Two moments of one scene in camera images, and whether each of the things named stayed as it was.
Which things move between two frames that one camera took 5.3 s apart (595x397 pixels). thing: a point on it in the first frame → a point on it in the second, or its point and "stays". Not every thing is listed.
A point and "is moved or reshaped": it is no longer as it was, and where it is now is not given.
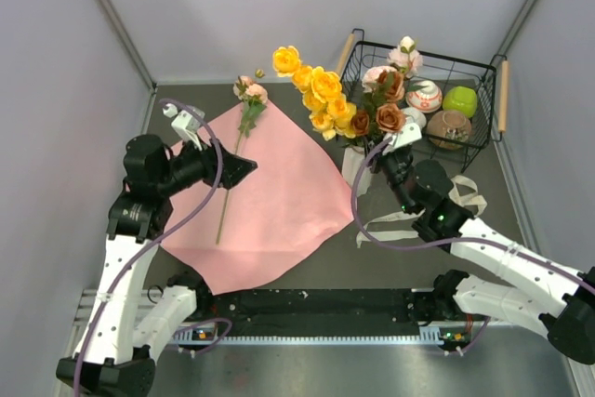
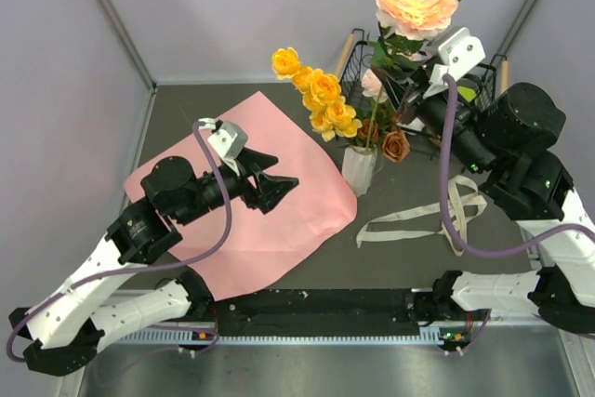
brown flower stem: (384, 112) is moved or reshaped
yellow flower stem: (323, 99) stays
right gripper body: (395, 166) → (432, 112)
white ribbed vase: (352, 159) stays
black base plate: (324, 312) stays
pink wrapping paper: (286, 206) stays
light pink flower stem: (404, 59) → (373, 87)
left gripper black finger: (233, 168) → (271, 190)
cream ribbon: (474, 196) stays
